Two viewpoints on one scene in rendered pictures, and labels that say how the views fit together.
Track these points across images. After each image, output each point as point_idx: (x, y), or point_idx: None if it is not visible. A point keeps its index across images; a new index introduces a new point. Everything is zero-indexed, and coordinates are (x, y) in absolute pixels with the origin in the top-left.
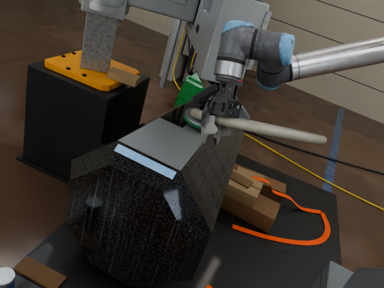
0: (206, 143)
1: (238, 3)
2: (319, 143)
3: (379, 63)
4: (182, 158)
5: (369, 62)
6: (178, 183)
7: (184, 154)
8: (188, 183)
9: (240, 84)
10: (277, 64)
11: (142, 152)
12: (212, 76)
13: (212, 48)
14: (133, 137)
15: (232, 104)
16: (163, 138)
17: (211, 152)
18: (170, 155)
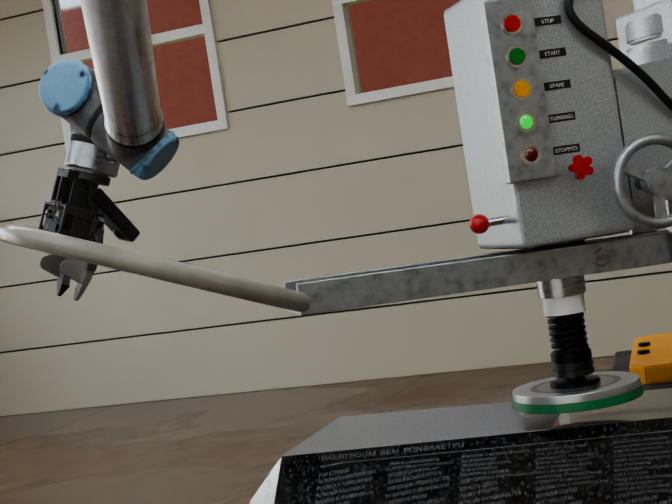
0: (486, 446)
1: (456, 21)
2: (26, 244)
3: (98, 28)
4: (340, 446)
5: (90, 37)
6: (269, 487)
7: (363, 443)
8: (283, 493)
9: (65, 174)
10: (66, 119)
11: (318, 431)
12: (486, 234)
13: (465, 156)
14: (373, 416)
15: (47, 209)
16: (417, 422)
17: (494, 478)
18: (338, 440)
